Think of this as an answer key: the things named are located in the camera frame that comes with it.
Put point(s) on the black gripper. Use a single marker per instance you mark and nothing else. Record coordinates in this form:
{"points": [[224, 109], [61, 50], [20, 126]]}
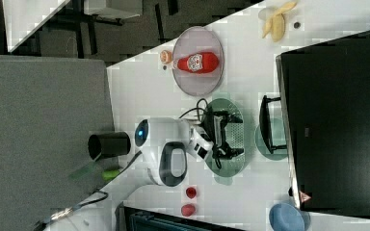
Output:
{"points": [[214, 124]]}

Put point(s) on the green plastic strainer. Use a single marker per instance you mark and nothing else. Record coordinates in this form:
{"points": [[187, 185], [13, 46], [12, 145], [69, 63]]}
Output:
{"points": [[225, 169]]}

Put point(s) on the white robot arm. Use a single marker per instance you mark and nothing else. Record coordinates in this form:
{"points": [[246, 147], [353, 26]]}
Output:
{"points": [[163, 145]]}

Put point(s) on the green round plate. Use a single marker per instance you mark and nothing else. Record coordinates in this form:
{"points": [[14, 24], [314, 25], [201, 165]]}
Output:
{"points": [[278, 138]]}

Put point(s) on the red ketchup bottle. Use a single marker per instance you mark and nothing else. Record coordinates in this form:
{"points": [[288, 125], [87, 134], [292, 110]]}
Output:
{"points": [[200, 63]]}

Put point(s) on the red green strawberry toy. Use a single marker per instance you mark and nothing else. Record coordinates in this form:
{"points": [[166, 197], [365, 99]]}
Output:
{"points": [[188, 210]]}

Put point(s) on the blue bowl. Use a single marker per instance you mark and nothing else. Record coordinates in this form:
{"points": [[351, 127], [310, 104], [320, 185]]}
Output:
{"points": [[286, 217]]}

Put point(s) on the orange slice toy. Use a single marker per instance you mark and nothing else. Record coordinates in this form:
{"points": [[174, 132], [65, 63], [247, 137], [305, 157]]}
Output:
{"points": [[166, 57]]}

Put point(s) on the grey round plate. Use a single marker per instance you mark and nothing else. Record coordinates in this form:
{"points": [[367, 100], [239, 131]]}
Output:
{"points": [[194, 40]]}

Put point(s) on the black toaster oven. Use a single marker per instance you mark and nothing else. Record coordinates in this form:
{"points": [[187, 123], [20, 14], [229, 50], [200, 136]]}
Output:
{"points": [[324, 93]]}

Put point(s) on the black cylindrical holder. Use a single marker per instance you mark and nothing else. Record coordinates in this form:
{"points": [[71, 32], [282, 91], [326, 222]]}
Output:
{"points": [[110, 145]]}

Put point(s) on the peeled banana toy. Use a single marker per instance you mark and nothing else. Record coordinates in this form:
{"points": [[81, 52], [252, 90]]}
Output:
{"points": [[274, 22]]}

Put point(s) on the green slotted spatula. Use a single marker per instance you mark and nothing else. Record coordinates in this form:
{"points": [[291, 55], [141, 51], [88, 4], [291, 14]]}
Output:
{"points": [[105, 167]]}

